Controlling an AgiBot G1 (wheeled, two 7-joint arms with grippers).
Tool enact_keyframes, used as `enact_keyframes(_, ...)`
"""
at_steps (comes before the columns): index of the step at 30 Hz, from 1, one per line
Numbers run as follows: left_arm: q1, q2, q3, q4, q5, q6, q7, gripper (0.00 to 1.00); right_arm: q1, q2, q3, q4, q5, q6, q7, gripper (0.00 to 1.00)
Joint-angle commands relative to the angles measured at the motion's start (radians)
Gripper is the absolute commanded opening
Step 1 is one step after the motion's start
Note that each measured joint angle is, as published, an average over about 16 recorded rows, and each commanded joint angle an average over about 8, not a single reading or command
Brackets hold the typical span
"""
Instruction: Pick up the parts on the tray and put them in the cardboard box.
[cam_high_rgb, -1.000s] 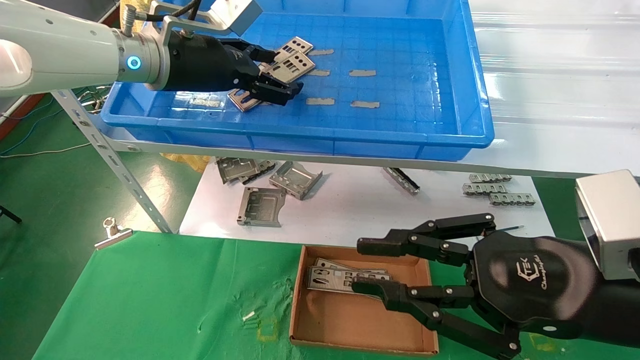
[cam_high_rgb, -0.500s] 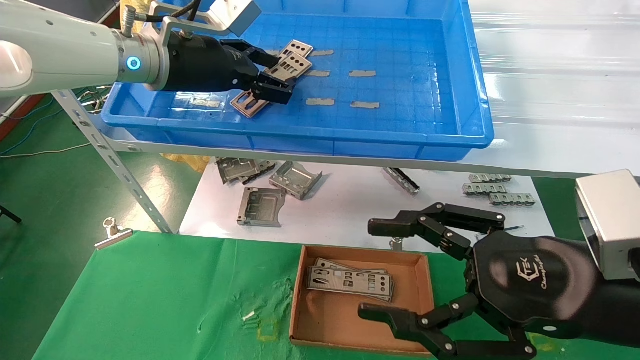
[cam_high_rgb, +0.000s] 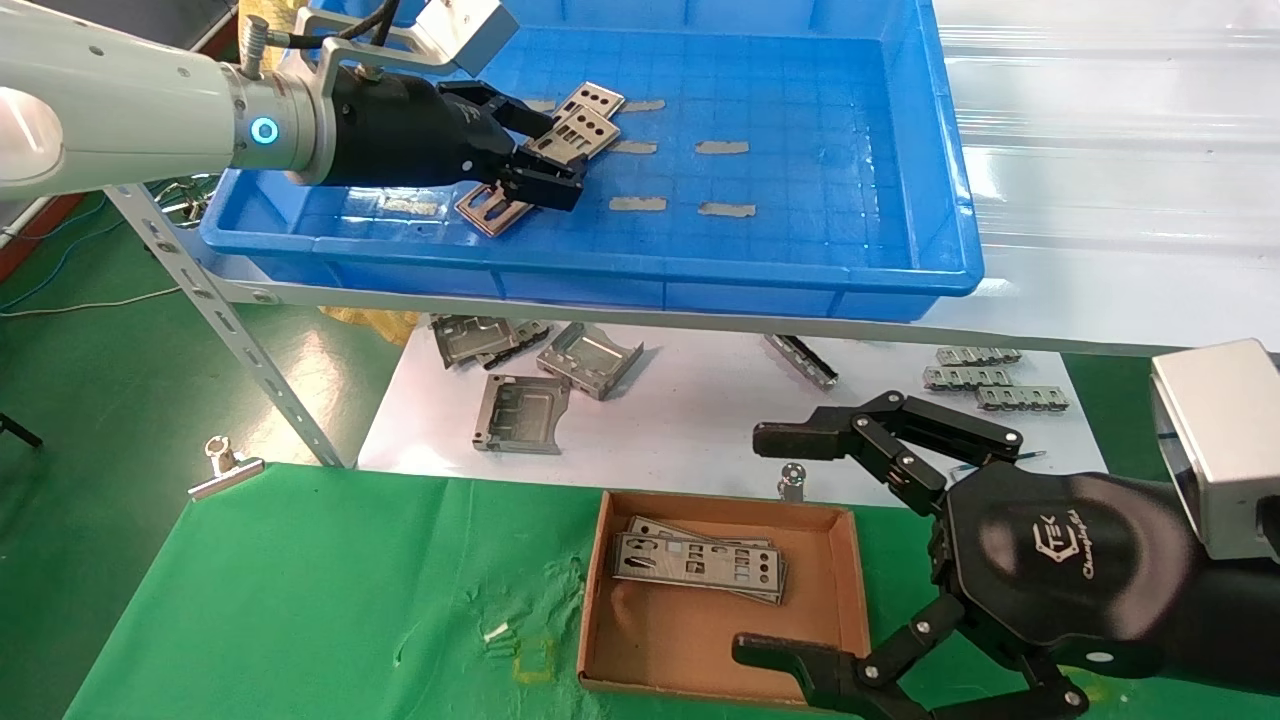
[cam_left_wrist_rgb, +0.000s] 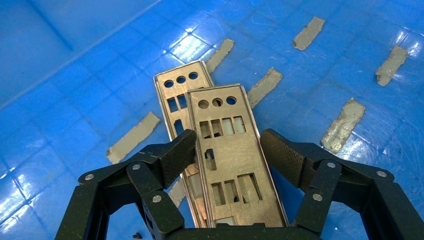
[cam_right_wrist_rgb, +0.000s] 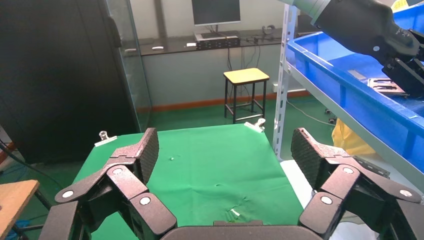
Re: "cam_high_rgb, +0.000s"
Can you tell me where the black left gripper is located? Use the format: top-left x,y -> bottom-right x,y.
325,65 -> 588,214

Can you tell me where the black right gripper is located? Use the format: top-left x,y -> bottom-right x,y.
732,390 -> 1280,720

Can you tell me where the shallow cardboard box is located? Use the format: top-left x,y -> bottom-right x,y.
578,488 -> 874,709

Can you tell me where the blue plastic tray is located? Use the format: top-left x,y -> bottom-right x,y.
200,0 -> 986,323

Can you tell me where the stack of metal plates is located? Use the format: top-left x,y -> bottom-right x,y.
628,516 -> 791,607

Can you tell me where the white paper sheet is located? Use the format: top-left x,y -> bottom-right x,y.
358,312 -> 1113,511

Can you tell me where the dark grey metal part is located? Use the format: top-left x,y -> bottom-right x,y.
480,318 -> 554,369

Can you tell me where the long narrow metal strip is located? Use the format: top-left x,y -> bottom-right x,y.
764,334 -> 842,393

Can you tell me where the open grey metal housing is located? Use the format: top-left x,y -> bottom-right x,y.
537,321 -> 647,402

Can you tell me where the grey metal connector strip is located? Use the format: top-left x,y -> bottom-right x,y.
937,346 -> 1025,368
924,366 -> 1011,393
977,385 -> 1073,414

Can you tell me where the perforated grey shelf upright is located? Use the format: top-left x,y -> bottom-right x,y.
105,180 -> 348,469

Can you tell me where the green table cloth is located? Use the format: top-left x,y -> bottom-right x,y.
62,462 -> 1280,720

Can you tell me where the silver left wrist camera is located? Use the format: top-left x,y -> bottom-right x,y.
300,0 -> 521,79

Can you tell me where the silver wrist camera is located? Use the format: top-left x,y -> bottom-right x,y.
300,0 -> 521,79
1148,338 -> 1280,563

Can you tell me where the bent grey metal bracket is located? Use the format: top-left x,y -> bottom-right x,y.
432,314 -> 521,369

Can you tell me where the black camera cable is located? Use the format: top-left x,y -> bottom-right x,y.
270,0 -> 401,51

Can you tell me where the flat grey metal frame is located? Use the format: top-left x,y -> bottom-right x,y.
474,373 -> 575,456

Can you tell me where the tangled cable bundle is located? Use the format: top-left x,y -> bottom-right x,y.
150,178 -> 236,221

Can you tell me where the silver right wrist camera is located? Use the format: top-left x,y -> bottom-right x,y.
1148,338 -> 1280,563

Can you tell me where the white floor cable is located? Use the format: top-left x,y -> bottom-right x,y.
0,285 -> 183,319

